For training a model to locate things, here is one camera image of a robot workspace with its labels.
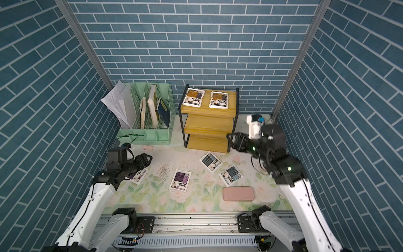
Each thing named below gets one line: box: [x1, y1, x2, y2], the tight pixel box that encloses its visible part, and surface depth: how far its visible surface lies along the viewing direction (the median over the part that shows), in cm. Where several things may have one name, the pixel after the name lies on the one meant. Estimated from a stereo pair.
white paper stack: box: [100, 80, 136, 130], surface depth 96 cm
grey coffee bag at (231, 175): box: [218, 164, 245, 187], surface depth 91 cm
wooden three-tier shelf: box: [178, 84, 239, 154], surface depth 93 cm
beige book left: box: [139, 97, 146, 130], surface depth 101 cm
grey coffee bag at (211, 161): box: [198, 151, 224, 173], surface depth 96 cm
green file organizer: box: [116, 82, 177, 145], surface depth 104 cm
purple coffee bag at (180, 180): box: [168, 169, 192, 193], surface depth 88 cm
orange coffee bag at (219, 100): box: [208, 91, 229, 110], surface depth 80 cm
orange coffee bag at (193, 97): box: [182, 87, 206, 108], surface depth 81 cm
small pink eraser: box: [142, 145, 155, 152], surface depth 101 cm
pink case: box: [222, 186, 256, 202], surface depth 86 cm
